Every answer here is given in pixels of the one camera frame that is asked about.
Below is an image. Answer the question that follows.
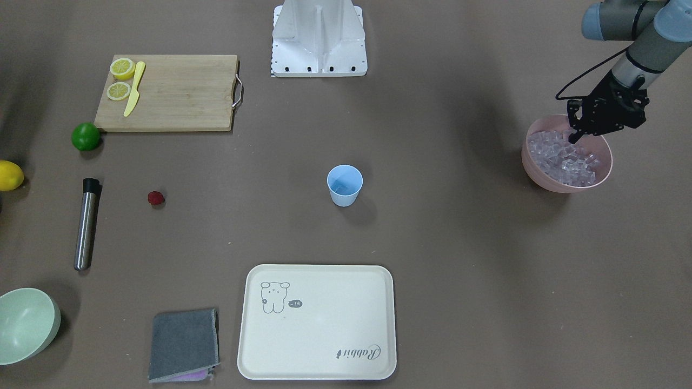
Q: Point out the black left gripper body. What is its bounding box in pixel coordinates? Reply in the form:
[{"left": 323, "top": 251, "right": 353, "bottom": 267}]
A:
[{"left": 567, "top": 71, "right": 649, "bottom": 136}]

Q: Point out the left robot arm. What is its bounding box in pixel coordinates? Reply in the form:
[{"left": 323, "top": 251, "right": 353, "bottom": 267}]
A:
[{"left": 567, "top": 1, "right": 691, "bottom": 144}]

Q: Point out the pink bowl of ice cubes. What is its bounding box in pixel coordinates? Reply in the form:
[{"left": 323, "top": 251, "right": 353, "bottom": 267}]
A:
[{"left": 521, "top": 114, "right": 613, "bottom": 193}]

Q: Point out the light blue plastic cup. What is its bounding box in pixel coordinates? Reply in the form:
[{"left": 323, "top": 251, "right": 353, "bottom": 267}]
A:
[{"left": 326, "top": 164, "right": 363, "bottom": 207}]

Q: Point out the cream rabbit tray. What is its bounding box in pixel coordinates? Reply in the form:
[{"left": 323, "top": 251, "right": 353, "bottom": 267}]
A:
[{"left": 237, "top": 264, "right": 397, "bottom": 381}]

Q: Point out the wooden cutting board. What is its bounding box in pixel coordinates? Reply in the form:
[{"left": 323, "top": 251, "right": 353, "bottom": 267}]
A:
[{"left": 94, "top": 54, "right": 243, "bottom": 132}]

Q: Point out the red strawberry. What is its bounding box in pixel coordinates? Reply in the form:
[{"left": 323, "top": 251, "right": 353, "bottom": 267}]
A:
[{"left": 147, "top": 191, "right": 165, "bottom": 206}]

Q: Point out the yellow plastic knife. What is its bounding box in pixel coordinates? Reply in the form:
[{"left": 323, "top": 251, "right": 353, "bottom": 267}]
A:
[{"left": 123, "top": 61, "right": 146, "bottom": 117}]

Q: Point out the grey folded cloth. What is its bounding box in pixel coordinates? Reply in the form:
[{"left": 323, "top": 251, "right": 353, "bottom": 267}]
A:
[{"left": 148, "top": 308, "right": 219, "bottom": 384}]

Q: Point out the lemon slice upper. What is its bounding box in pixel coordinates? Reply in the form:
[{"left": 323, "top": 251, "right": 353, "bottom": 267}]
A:
[{"left": 109, "top": 57, "right": 136, "bottom": 81}]

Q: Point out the lemon slice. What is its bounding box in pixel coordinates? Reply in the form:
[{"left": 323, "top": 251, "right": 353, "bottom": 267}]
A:
[
  {"left": 109, "top": 57, "right": 136, "bottom": 81},
  {"left": 105, "top": 82, "right": 131, "bottom": 101}
]

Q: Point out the lemon slice lower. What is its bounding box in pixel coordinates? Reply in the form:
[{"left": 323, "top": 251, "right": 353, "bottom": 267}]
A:
[{"left": 105, "top": 82, "right": 131, "bottom": 101}]

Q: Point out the green lime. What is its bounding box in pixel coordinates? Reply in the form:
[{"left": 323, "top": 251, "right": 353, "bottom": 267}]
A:
[{"left": 71, "top": 122, "right": 101, "bottom": 152}]

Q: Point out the steel muddler black tip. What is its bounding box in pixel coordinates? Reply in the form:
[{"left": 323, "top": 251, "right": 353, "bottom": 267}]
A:
[{"left": 74, "top": 178, "right": 102, "bottom": 271}]

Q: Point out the yellow lemon near lime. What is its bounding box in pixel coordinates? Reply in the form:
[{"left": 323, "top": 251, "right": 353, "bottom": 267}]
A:
[{"left": 0, "top": 160, "right": 25, "bottom": 191}]

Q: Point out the mint green bowl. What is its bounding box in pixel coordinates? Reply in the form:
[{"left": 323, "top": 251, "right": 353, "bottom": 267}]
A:
[{"left": 1, "top": 287, "right": 62, "bottom": 365}]

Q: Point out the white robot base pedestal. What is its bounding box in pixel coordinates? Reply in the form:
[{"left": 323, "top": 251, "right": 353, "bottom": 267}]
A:
[{"left": 270, "top": 1, "right": 368, "bottom": 77}]

